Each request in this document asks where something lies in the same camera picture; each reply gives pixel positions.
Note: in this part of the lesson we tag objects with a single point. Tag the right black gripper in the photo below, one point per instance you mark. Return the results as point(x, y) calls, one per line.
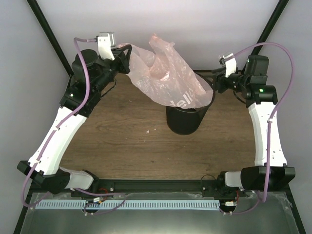
point(220, 79)

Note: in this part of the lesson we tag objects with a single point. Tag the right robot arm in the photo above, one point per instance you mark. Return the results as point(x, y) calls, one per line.
point(270, 171)

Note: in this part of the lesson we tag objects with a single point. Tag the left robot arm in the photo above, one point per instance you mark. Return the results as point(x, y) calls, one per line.
point(92, 74)

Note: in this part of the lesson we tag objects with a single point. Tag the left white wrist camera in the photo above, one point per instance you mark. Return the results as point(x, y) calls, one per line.
point(105, 42)

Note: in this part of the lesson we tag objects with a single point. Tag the black frame post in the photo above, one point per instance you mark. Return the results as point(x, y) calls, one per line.
point(37, 11)
point(277, 12)

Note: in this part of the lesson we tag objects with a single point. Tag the black right frame post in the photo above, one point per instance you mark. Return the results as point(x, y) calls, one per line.
point(277, 12)

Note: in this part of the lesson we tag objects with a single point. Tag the black left frame post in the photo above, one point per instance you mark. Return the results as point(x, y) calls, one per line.
point(37, 11)

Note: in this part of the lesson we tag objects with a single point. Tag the light blue slotted cable duct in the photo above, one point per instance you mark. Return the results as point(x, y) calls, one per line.
point(131, 204)

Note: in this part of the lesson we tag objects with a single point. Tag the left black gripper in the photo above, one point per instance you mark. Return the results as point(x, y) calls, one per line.
point(123, 58)

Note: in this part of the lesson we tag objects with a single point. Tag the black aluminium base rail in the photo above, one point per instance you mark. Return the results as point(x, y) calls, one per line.
point(205, 187)

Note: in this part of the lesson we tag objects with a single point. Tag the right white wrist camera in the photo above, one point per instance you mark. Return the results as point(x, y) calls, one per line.
point(229, 62)

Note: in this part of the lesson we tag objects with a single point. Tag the pink plastic trash bag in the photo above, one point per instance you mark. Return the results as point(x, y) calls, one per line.
point(166, 78)

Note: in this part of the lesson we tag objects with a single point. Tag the black mesh trash bin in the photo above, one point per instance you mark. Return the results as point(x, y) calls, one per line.
point(187, 121)

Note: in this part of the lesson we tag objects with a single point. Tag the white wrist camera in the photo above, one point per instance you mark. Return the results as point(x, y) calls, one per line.
point(229, 62)
point(105, 42)

